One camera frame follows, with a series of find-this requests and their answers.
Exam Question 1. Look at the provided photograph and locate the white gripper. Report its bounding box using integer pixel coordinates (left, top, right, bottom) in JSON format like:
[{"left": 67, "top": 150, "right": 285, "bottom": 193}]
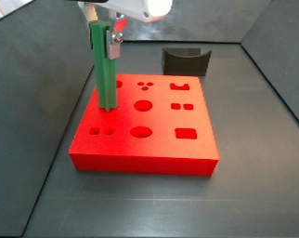
[{"left": 68, "top": 0, "right": 173, "bottom": 60}]

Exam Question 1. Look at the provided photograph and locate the green star-profile bar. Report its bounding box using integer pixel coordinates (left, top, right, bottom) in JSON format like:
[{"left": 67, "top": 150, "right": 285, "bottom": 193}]
[{"left": 90, "top": 20, "right": 118, "bottom": 112}]

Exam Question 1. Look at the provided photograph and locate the red shape-sorting board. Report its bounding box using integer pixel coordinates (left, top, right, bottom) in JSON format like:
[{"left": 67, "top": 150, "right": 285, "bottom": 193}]
[{"left": 70, "top": 74, "right": 221, "bottom": 177}]

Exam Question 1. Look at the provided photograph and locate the black curved holder stand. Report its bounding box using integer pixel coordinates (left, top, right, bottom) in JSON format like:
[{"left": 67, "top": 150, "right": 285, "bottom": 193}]
[{"left": 163, "top": 47, "right": 213, "bottom": 76}]

